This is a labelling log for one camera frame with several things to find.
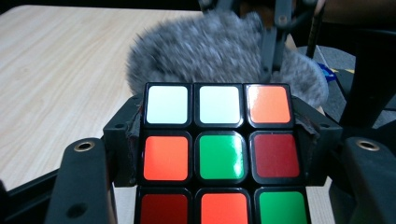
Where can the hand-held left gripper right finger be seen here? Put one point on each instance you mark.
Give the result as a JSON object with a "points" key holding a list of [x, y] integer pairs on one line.
{"points": [[314, 149]]}

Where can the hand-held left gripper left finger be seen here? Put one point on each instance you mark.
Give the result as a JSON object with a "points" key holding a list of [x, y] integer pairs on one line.
{"points": [[123, 146]]}

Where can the grey fluffy cloth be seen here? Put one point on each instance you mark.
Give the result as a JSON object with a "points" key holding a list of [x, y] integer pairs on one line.
{"points": [[205, 53]]}

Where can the colourful puzzle cube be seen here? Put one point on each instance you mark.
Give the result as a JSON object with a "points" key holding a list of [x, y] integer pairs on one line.
{"points": [[221, 155]]}

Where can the small blue object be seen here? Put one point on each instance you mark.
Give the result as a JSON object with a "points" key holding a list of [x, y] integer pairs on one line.
{"points": [[327, 71]]}

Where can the black yellow striped stand base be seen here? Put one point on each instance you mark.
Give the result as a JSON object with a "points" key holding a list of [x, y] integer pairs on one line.
{"points": [[345, 79]]}

